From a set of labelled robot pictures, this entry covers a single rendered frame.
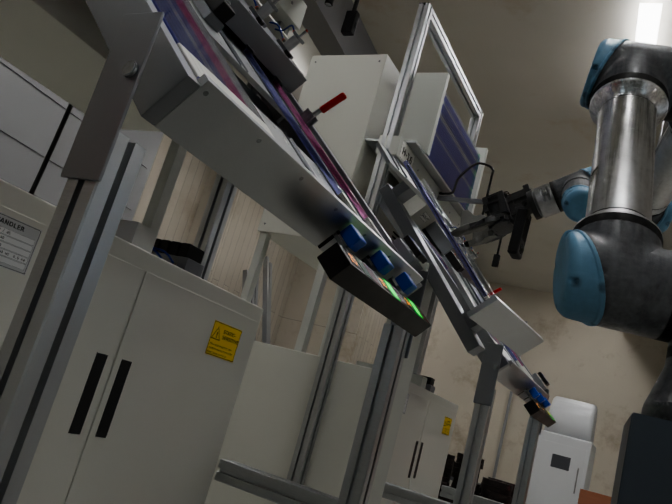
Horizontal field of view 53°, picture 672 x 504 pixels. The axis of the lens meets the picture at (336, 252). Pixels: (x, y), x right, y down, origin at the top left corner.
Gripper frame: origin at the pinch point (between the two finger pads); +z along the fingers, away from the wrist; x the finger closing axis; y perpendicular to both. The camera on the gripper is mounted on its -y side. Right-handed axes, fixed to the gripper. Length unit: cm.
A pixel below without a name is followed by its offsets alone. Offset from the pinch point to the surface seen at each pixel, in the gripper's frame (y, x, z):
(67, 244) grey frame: -44, 112, 4
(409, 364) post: -29.8, 10.7, 15.4
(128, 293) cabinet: -28, 78, 32
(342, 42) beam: 272, -181, 93
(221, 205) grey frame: 8, 43, 40
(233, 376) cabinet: -33, 45, 38
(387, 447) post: -46, 11, 24
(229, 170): -30, 95, -1
